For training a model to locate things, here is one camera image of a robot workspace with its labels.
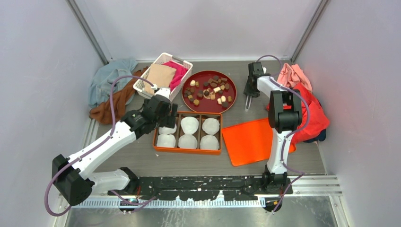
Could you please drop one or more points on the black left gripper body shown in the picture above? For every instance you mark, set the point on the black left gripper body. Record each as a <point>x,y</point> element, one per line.
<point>167,120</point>

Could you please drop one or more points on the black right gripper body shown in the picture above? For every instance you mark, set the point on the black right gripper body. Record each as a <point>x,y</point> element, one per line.
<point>250,91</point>

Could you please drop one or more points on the orange chocolate box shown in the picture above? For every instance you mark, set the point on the orange chocolate box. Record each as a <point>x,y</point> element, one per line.
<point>188,150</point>

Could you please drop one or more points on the silver tongs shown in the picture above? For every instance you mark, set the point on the silver tongs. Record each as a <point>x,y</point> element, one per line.
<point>248,103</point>

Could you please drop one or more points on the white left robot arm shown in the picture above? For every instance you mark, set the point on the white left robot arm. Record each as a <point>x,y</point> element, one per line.
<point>75,176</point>

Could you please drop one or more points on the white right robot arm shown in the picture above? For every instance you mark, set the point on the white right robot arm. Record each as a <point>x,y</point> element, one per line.
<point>284,115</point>

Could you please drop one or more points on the white paper cup back left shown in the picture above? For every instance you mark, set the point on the white paper cup back left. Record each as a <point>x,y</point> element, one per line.
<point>167,130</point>

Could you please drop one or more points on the beige cloth pouch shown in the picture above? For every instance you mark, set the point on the beige cloth pouch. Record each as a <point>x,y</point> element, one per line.
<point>160,75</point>

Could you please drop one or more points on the white paper cup back middle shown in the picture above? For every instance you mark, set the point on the white paper cup back middle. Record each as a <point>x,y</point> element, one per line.
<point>189,125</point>

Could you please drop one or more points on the salmon pink cloth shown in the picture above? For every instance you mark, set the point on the salmon pink cloth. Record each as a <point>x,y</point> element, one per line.
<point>292,75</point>

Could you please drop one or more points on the white plastic basket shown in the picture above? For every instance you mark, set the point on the white plastic basket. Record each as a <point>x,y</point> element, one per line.
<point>163,58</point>

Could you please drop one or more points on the brown plastic insert tray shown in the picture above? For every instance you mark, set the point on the brown plastic insert tray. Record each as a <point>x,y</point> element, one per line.
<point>199,133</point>

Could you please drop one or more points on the brown cloth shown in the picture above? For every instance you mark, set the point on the brown cloth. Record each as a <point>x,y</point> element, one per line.
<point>121,94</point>

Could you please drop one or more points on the white paper cup front middle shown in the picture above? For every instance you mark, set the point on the white paper cup front middle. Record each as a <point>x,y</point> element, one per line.
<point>187,141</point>

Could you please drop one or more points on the pink cloth in basket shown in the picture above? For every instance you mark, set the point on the pink cloth in basket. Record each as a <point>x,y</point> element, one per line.
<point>178,75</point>

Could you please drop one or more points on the dark red round tray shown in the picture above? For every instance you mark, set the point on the dark red round tray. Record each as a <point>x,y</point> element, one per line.
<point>209,91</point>

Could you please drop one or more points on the white paper cup back right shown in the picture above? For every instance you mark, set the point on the white paper cup back right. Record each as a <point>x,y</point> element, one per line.
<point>211,126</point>

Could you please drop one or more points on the white paper cup front right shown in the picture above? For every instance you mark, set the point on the white paper cup front right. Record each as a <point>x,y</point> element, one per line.
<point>209,142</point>

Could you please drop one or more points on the light blue cloth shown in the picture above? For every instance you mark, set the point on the light blue cloth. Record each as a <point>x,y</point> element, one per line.
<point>102,81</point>

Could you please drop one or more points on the orange box lid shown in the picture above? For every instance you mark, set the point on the orange box lid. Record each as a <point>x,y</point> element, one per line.
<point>248,142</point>

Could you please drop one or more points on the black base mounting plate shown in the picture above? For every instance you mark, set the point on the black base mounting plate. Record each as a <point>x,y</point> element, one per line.
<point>202,188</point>

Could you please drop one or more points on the red cloth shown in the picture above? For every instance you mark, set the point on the red cloth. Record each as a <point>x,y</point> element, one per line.
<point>318,119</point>

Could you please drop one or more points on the dark blue cloth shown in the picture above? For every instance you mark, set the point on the dark blue cloth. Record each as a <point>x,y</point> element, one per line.
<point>320,137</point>

